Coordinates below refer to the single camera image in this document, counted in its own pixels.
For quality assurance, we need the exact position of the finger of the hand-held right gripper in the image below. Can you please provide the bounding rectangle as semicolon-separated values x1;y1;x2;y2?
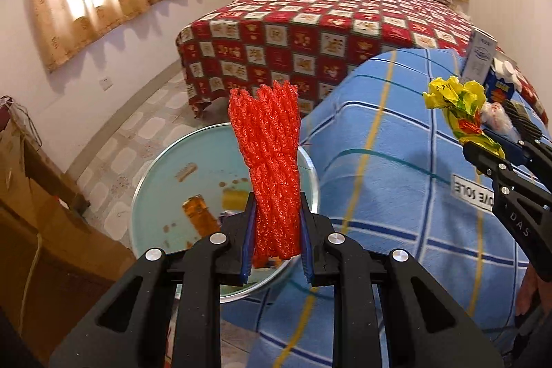
487;129;552;176
462;141;515;184

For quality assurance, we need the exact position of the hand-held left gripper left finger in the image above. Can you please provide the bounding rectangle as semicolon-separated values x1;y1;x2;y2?
49;191;259;368

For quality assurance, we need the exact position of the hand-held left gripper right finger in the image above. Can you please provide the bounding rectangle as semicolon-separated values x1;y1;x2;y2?
299;191;505;368

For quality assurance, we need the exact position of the yellow sponge block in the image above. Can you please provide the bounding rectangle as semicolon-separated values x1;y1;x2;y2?
222;189;252;212

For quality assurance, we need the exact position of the orange snack wrapper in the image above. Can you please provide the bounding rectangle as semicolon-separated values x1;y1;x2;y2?
181;196;224;240

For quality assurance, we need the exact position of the yellow wrapper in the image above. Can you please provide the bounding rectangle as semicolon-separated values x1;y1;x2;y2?
423;76;506;159

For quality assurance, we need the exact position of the red foam net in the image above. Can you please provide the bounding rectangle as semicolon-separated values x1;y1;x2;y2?
228;80;302;267

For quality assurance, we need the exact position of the teal round trash bin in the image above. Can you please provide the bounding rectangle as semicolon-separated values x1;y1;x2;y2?
130;123;321;304

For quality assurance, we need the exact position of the person's right hand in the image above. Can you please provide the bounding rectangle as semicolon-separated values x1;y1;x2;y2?
515;265;543;321

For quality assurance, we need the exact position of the black foam net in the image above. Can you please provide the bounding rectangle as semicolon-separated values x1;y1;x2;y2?
502;101;544;142

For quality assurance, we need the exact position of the pinkish crumpled plastic bag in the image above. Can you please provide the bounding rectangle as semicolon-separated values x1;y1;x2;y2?
481;101;516;133

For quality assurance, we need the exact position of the blue milk carton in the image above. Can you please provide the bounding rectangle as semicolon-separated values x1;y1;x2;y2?
483;58;524;101

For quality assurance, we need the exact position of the blue checked blanket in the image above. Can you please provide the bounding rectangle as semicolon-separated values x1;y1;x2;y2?
220;48;552;368

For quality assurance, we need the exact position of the white paper box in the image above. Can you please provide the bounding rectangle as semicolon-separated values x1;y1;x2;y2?
461;29;497;82

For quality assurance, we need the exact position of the brown cardboard box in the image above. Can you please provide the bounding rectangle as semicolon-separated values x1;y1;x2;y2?
0;94;139;351

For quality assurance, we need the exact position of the bed with red patterned bedspread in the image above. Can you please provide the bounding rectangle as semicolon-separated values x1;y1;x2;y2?
176;0;548;119

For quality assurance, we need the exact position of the white cable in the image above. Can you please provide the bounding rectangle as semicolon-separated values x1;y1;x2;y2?
19;231;45;310

